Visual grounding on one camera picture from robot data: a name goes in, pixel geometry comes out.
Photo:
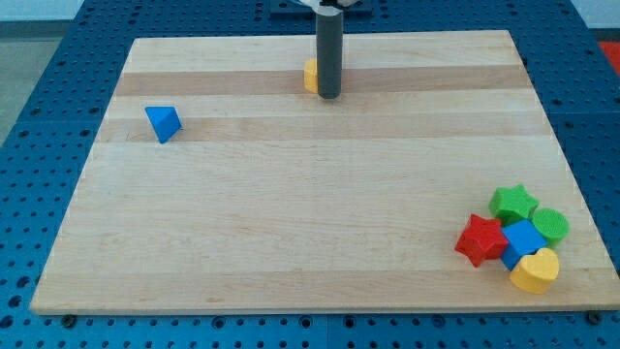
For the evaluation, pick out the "red star block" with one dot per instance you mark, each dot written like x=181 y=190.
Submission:
x=482 y=239

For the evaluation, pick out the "green star block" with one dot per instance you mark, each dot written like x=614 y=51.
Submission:
x=512 y=204

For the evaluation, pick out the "light wooden board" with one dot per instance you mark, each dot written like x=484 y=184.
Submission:
x=272 y=200

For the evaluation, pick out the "yellow block behind rod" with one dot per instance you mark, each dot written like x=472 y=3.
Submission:
x=311 y=76

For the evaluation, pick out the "grey cylindrical pointer rod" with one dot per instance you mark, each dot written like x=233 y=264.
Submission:
x=329 y=43

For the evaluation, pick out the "blue triangle block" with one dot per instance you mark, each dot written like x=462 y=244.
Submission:
x=164 y=121

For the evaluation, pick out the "blue cube block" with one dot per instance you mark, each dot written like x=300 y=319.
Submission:
x=524 y=239

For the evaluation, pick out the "yellow heart block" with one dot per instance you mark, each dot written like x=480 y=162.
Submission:
x=535 y=273

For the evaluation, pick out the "green cylinder block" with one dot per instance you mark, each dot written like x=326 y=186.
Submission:
x=552 y=225

